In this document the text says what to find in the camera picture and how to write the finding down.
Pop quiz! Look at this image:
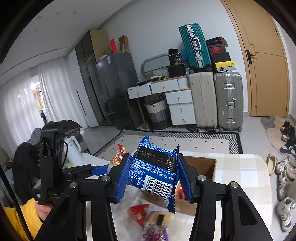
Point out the white drawer desk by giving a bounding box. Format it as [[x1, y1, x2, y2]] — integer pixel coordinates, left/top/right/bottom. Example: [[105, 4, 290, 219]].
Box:
[[127, 76, 196, 126]]

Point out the black clothing pile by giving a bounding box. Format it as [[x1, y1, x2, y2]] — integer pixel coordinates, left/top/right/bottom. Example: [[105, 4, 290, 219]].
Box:
[[42, 120, 82, 137]]

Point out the white high-top sneaker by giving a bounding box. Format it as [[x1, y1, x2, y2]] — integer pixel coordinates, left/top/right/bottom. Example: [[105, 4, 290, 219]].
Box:
[[275, 197, 295, 232]]

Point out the blue Oreo packet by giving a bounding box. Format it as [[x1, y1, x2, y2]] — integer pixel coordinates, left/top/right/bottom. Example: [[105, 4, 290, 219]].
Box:
[[128, 136, 179, 213]]

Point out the purple candy bag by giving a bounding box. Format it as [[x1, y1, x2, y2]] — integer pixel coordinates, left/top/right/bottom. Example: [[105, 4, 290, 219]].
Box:
[[141, 226, 169, 241]]

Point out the dark tall cabinet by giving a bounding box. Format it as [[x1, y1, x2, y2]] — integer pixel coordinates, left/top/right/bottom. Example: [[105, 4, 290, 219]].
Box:
[[75, 30, 114, 126]]

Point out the door mat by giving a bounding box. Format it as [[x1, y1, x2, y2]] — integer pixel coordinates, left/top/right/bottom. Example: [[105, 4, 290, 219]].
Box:
[[260, 116, 294, 156]]

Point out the stack of shoe boxes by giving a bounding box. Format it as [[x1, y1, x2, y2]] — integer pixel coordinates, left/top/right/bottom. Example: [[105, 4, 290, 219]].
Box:
[[206, 36, 236, 73]]

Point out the silver aluminium suitcase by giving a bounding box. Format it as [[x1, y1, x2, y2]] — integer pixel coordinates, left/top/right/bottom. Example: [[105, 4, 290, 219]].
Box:
[[214, 72, 243, 132]]

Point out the white curtain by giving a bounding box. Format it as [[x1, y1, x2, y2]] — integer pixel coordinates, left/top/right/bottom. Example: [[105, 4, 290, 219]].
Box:
[[1, 56, 88, 156]]

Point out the SF cardboard box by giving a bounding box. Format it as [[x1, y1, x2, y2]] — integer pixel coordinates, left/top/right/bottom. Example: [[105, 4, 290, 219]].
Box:
[[141, 155, 218, 217]]

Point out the teal suitcase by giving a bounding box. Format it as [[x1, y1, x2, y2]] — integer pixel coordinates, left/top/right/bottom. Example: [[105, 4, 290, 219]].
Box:
[[178, 23, 212, 72]]

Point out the patterned floor rug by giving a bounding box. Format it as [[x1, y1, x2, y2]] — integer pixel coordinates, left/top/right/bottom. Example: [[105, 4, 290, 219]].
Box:
[[94, 130, 243, 161]]

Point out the clear pastry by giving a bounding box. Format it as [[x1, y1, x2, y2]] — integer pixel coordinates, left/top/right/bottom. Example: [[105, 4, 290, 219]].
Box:
[[145, 211, 171, 227]]

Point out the yellow sleeve forearm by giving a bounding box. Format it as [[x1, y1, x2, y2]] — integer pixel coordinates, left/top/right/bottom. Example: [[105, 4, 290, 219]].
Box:
[[3, 198, 43, 240]]

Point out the red Oreo packet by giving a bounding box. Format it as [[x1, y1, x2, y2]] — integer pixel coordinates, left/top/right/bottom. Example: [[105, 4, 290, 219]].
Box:
[[129, 203, 150, 226]]

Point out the beige suitcase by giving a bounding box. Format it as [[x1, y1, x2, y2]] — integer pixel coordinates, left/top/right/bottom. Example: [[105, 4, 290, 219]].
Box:
[[189, 72, 218, 130]]

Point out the black refrigerator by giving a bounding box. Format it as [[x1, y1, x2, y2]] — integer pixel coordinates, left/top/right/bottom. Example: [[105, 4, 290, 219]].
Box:
[[96, 53, 143, 130]]

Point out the red snack bag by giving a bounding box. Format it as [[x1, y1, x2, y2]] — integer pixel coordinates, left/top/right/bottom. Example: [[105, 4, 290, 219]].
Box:
[[175, 181, 186, 200]]

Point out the white kettle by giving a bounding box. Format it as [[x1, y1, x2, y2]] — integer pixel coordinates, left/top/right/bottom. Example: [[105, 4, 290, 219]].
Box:
[[64, 136, 84, 166]]

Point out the oval mirror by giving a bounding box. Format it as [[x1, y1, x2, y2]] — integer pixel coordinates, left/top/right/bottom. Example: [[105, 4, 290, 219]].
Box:
[[140, 54, 170, 78]]

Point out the woven laundry basket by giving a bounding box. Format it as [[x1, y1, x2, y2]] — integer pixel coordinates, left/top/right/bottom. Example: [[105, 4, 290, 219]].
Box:
[[144, 94, 171, 130]]

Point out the person's left hand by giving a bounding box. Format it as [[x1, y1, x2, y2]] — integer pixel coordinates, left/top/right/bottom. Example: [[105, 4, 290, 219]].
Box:
[[35, 201, 53, 221]]

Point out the wooden door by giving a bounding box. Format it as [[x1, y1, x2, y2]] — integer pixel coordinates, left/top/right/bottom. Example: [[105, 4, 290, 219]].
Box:
[[222, 1, 290, 118]]

